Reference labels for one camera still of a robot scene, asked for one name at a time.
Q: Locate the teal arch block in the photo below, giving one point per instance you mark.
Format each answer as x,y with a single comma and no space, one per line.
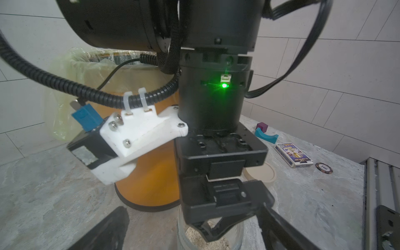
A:
269,138

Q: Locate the cream jar lid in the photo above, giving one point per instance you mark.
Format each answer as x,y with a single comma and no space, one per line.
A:
265,173

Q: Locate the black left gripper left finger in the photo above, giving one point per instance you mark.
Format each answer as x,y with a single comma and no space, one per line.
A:
109,234

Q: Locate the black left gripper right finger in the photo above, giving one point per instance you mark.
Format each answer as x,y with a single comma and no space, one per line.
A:
278,234

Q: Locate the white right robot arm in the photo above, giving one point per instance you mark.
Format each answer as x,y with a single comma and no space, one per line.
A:
204,45

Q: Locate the ribbed glass oatmeal jar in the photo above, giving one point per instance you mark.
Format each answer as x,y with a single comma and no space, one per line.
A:
208,238

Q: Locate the poker chip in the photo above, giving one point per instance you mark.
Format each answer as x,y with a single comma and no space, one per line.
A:
324,168

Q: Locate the orange trash bin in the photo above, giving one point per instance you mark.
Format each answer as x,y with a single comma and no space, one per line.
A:
153,185

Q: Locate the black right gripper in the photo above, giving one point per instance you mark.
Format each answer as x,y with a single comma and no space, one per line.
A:
209,167

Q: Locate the green plastic bin liner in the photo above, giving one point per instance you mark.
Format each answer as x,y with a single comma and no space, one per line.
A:
84,75

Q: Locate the purple block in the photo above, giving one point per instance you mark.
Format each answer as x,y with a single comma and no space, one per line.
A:
262,126

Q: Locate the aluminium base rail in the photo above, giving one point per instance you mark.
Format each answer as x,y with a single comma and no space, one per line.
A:
381,215

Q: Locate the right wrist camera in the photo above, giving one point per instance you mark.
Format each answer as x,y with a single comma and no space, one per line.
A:
111,150

